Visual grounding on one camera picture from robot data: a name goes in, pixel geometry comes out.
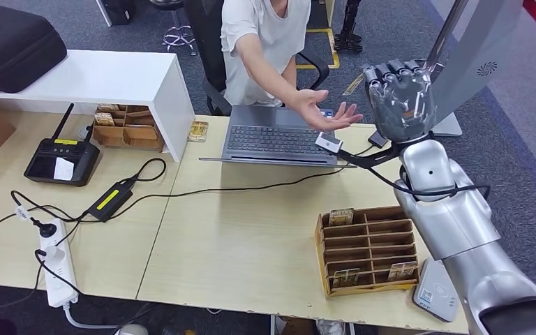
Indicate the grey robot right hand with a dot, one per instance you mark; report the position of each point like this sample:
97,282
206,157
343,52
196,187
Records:
402,104

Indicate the person's right hand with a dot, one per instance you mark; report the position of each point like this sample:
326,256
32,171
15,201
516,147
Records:
319,115

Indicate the patterned room key card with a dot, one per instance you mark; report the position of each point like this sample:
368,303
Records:
353,85

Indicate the stack of patterned cards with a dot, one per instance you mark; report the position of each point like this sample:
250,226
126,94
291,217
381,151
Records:
198,131

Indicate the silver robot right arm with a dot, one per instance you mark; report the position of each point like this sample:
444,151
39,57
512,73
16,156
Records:
453,222

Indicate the person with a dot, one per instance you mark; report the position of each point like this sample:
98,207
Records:
258,27

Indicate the slotted wooden card organizer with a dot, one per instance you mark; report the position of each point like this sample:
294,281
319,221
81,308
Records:
346,245

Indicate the white card reader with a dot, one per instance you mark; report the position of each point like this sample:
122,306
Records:
434,291

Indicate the patterned card pack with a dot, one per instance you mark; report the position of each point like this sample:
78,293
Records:
105,119
108,108

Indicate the small black square drive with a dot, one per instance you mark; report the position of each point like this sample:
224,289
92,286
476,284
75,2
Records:
376,140

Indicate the grey laptop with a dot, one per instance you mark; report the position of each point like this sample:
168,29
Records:
268,138

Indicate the grey kiosk stand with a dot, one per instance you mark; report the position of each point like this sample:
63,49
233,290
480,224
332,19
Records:
476,55

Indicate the beige wooden panel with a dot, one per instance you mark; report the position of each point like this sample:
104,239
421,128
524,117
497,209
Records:
329,11

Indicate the black office chair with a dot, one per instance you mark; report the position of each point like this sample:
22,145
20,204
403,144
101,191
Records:
208,37

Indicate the black stool with chrome base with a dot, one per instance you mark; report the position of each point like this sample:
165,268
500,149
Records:
178,34

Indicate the brown compartment desk organizer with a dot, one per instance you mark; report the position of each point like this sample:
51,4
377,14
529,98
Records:
133,135

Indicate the small brown box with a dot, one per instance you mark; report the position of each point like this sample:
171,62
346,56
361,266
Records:
295,326

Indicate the white crumpled object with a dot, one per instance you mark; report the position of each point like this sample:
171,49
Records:
330,328

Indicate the white desk shelf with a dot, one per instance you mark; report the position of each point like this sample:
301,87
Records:
101,76

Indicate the black power adapter yellow label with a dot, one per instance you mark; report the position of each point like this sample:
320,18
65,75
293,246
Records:
110,201

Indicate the small grey round object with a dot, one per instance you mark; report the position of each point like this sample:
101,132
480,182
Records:
85,132

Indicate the black remote controller with antenna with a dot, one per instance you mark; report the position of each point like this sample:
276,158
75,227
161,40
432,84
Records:
84,161

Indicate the white paper note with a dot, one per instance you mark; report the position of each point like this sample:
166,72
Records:
64,169

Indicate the white power strip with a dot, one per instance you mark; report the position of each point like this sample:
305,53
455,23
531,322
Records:
66,268

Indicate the white plug-in charger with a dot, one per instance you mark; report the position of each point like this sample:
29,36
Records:
54,252

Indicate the black carrying case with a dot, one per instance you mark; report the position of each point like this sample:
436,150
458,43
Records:
9,44

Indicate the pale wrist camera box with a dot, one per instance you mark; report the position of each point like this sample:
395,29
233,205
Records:
328,142

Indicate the black camera bracket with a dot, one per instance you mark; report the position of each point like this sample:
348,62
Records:
369,161

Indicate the chrome stanchion post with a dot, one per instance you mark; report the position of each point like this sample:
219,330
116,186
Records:
448,27

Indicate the black cabinet with white frame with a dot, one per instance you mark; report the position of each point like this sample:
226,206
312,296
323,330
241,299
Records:
117,10

